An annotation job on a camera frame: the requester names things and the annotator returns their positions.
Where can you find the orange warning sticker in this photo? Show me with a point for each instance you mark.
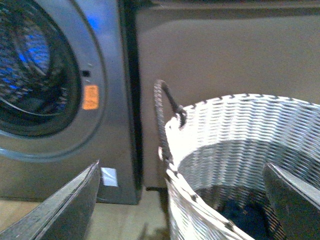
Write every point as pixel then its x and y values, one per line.
pixel 90 97

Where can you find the white label sticker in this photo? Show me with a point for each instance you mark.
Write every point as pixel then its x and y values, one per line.
pixel 109 177

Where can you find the grey front-load washing machine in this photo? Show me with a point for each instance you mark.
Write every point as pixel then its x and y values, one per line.
pixel 49 51

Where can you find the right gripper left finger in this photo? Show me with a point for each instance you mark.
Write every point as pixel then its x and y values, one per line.
pixel 65 215

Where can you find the dark blue garment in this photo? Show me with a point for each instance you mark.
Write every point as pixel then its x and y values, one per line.
pixel 249 218

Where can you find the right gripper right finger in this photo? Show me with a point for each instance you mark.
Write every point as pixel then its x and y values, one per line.
pixel 295 202

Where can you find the white woven laundry basket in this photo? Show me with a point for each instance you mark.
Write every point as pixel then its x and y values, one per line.
pixel 215 150

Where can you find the grey cabinet beside washer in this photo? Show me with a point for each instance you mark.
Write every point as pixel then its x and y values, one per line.
pixel 208 49

